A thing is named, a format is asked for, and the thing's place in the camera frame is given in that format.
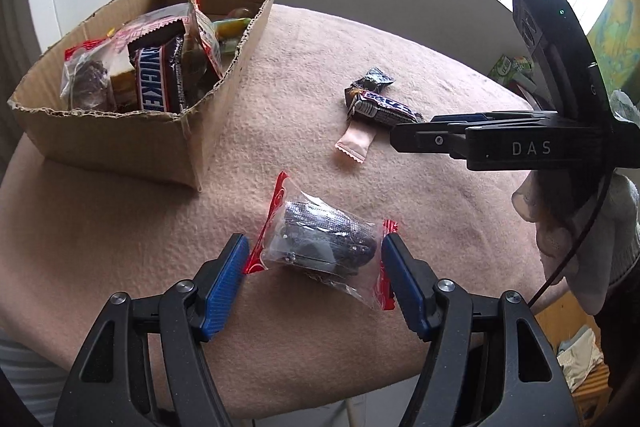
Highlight red clear prune packet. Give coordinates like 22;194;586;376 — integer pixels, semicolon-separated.
244;171;398;311

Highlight Snickers bar English label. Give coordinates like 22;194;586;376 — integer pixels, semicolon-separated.
128;20;186;114

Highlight green square candy packet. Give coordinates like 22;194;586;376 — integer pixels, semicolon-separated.
213;17;252;54

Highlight gloved right hand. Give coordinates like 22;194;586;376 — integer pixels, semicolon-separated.
512;170;639;315

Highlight green carton box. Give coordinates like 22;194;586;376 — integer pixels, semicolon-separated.
488;54;534;86

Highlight black white candy wrapper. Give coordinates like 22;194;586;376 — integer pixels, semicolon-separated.
350;67;395;94

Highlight pink candy wrapper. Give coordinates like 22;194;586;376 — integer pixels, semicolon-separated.
334;119;376;164

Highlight Snickers bar Chinese label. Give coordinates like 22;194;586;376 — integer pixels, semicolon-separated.
345;87;424;128

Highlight brown cardboard box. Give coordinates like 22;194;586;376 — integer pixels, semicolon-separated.
9;0;274;188

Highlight pink table cloth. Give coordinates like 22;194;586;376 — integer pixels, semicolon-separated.
1;5;544;418

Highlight wooden stool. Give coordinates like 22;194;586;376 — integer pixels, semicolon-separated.
537;293;611;426

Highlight red white snack bag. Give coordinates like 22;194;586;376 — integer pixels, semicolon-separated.
108;0;221;113

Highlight wall map poster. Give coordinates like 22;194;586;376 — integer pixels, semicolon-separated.
588;0;639;100

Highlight black cable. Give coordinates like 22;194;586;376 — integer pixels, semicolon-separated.
527;166;616;310

